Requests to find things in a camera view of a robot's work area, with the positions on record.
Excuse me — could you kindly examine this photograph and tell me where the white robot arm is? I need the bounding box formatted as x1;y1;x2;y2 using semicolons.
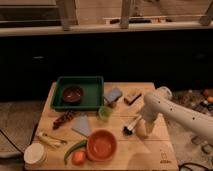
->
140;86;213;145

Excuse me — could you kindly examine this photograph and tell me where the green plastic tray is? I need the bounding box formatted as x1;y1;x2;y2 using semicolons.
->
51;76;104;111

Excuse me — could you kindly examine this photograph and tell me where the dark brown bowl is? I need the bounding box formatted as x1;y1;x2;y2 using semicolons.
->
62;86;84;103

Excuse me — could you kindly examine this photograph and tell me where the yellow corn husk piece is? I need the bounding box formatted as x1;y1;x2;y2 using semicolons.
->
37;132;67;148

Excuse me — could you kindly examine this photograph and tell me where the orange red bowl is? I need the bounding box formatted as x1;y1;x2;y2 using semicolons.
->
86;129;117;162

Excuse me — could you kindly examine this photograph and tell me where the brown pinecone-like item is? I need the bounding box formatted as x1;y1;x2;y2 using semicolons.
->
53;111;75;130

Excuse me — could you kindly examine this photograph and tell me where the blue grey sponge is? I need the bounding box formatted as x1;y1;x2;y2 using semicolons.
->
104;88;122;103

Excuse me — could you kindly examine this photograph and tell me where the small green cup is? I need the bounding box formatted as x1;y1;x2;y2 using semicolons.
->
98;106;112;121

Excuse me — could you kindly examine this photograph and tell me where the grey triangular cloth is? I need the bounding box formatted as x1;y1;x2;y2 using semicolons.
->
72;115;91;137

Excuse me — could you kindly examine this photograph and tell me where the black cable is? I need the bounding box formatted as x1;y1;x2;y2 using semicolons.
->
0;122;39;158

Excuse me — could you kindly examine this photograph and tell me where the white handled black brush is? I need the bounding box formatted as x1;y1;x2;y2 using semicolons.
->
123;115;142;135

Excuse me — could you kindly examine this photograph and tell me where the spice jar rack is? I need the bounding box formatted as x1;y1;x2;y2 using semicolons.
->
191;135;213;154

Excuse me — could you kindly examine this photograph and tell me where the orange round fruit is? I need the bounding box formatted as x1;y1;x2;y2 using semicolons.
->
72;151;86;165

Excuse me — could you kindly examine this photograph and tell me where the brown wooden block brush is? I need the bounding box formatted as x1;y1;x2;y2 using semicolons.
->
124;89;142;105

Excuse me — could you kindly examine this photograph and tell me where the green chili pepper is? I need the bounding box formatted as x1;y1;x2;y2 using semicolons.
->
64;139;87;165

